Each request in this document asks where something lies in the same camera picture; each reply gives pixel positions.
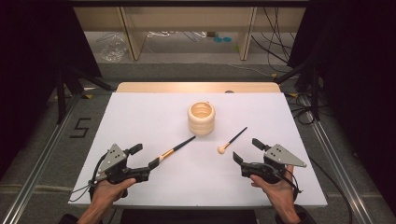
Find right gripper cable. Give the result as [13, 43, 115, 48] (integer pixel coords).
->
[267, 161, 303, 195]

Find white cable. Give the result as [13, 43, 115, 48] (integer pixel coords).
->
[146, 30, 177, 39]

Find short cream-tipped makeup brush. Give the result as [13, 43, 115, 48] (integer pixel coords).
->
[217, 126, 248, 155]

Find wooden table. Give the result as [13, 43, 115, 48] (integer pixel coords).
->
[116, 81, 282, 93]

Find hanging black cables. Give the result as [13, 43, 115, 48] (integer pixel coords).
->
[250, 7, 297, 73]

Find cream ribbed brush holder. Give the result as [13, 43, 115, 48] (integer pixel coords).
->
[187, 101, 217, 136]

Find person's right hand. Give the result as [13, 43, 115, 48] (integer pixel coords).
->
[249, 164, 301, 217]

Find black metal stand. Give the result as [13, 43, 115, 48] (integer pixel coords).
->
[274, 57, 322, 122]
[55, 65, 114, 125]

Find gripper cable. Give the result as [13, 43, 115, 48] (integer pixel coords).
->
[68, 152, 108, 203]
[267, 161, 303, 195]

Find black curtain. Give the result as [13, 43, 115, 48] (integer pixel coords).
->
[287, 0, 396, 216]
[0, 0, 103, 181]

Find coiled black floor cable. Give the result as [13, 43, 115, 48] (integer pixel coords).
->
[285, 92, 330, 126]

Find person's dark clothing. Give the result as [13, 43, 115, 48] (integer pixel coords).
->
[58, 204, 318, 224]

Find aluminium floor rail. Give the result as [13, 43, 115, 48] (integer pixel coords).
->
[298, 93, 376, 224]
[0, 92, 82, 224]

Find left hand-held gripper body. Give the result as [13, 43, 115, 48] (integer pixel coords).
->
[92, 143, 151, 185]

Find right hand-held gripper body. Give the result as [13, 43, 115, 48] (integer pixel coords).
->
[240, 144, 308, 185]

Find person's left hand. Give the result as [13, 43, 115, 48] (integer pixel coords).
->
[90, 177, 137, 214]

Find clear plastic bag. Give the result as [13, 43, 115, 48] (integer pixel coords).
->
[98, 33, 129, 63]

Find wooden shelf unit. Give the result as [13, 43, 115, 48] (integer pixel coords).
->
[73, 6, 307, 62]

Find long gold-ferrule makeup brush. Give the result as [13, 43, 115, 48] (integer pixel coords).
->
[157, 135, 197, 161]

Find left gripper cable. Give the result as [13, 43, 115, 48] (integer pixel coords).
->
[68, 152, 108, 203]

